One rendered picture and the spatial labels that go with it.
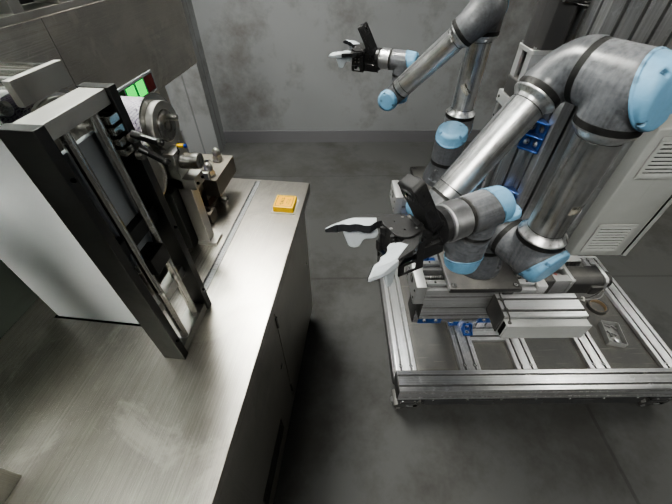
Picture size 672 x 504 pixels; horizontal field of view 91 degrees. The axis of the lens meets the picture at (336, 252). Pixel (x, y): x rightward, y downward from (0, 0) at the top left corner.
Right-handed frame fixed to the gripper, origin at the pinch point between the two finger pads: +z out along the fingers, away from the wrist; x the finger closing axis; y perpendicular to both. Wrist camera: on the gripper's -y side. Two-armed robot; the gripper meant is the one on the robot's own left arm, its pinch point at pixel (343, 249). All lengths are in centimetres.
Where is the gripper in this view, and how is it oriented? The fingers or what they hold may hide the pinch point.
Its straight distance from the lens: 53.0
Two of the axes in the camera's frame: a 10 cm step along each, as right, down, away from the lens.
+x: -4.4, -5.3, 7.3
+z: -9.0, 3.1, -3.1
